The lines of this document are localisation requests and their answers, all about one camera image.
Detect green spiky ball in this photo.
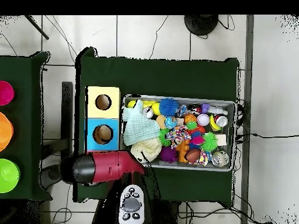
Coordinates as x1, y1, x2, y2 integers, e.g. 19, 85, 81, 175
201, 131, 218, 152

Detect grey black stand foot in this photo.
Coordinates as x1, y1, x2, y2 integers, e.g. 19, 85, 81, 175
38, 163, 64, 190

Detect dark green table cloth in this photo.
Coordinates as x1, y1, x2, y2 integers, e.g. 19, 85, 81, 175
73, 46, 240, 203
0, 51, 53, 202

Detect small orange basketball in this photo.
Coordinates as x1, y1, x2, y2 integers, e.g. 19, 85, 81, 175
183, 113, 197, 125

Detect small brown football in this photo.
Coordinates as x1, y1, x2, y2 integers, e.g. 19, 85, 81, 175
186, 148, 201, 163

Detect black round stand base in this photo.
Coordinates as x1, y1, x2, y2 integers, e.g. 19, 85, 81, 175
183, 15, 219, 36

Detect green bowl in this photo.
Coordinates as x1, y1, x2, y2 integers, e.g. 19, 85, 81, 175
0, 158, 21, 194

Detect orange bowl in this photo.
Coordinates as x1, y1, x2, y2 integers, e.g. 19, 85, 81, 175
0, 111, 14, 152

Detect rainbow spiky caterpillar toy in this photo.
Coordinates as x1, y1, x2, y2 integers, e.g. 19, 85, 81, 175
186, 121, 206, 150

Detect cream knitted cloth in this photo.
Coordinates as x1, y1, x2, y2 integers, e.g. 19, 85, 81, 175
130, 137, 162, 163

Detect blue spiky ball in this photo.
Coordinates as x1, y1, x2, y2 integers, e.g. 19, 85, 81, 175
158, 97, 180, 117

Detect mint knitted cloth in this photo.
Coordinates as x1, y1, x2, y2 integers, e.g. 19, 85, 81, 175
121, 99, 161, 146

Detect pink bowl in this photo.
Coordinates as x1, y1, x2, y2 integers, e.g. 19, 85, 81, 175
0, 80, 15, 106

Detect small white baseball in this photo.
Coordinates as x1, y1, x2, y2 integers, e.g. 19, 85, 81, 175
196, 113, 210, 127

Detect black upright panel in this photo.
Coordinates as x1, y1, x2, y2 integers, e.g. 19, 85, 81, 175
61, 81, 74, 164

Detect black power cable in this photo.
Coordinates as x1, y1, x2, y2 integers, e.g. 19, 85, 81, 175
235, 132, 299, 141

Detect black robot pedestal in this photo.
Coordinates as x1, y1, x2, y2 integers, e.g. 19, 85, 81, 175
161, 199, 180, 224

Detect silver mesh bin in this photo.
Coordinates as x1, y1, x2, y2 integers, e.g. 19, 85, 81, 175
119, 93, 237, 172

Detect wooden box with three holes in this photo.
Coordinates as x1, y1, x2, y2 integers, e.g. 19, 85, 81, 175
84, 86, 121, 152

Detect thin black rod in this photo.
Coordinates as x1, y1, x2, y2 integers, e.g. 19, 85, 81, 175
24, 15, 50, 40

